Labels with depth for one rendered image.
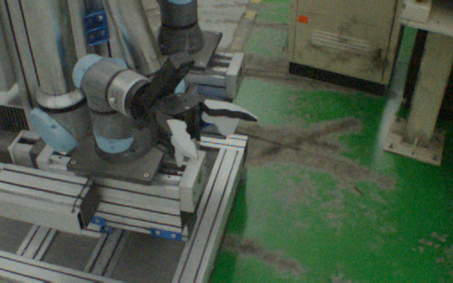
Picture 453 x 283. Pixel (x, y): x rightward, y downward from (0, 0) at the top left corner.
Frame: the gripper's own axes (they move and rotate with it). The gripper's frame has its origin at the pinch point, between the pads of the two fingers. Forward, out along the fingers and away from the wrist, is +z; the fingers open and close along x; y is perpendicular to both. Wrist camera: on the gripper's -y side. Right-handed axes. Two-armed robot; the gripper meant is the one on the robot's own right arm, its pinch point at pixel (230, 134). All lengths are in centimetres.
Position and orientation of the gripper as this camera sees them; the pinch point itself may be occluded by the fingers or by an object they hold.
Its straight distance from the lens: 83.0
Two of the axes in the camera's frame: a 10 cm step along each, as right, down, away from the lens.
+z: 7.8, 4.1, -4.8
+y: -0.8, 8.2, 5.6
